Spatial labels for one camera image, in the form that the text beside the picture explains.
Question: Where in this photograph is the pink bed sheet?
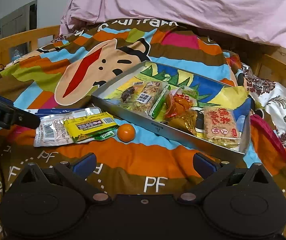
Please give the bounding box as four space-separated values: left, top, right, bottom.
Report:
59 0 286 55

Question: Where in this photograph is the wooden bed frame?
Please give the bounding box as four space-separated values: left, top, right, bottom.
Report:
0 25 286 93

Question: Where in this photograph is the clear packet of orange pieces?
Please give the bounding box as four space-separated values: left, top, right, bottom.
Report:
164 86 199 120

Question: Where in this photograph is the dark brown dried fruit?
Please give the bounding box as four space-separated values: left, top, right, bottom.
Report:
120 86 136 103

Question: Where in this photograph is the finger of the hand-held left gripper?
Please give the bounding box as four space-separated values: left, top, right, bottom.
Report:
13 109 41 130

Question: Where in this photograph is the white clear snack packet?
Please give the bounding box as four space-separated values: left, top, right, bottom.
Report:
33 107 102 147

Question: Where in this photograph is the floral satin quilt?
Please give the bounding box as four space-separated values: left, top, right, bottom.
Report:
240 62 286 161

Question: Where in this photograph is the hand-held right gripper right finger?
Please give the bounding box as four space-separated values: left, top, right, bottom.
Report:
177 152 274 203

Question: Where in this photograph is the clear nut bar packet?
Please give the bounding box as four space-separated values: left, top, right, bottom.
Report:
131 81 169 113

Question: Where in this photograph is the small black white packet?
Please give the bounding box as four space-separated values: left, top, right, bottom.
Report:
195 110 205 133

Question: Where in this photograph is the red label rice cracker packet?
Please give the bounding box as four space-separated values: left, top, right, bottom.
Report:
202 106 241 148

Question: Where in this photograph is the grey framed door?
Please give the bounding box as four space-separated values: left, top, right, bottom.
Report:
0 0 38 38

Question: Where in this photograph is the yellow foil snack packet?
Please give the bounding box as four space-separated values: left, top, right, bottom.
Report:
167 109 199 137

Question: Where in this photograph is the long green snack packet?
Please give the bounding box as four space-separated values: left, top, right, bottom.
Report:
149 84 171 120

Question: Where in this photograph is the striped cartoon printed blanket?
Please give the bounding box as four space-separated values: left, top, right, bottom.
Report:
0 19 286 240

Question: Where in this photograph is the small orange mandarin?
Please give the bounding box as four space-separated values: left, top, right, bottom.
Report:
117 123 136 143

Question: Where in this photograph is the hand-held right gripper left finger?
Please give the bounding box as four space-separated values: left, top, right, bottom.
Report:
15 152 112 203

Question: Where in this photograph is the magenta cloth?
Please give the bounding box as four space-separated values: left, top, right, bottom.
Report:
250 113 286 163

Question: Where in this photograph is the small green snack packet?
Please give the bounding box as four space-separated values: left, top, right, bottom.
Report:
92 129 116 141

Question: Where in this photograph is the colourful printed tray box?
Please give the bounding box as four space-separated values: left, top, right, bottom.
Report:
91 60 252 156

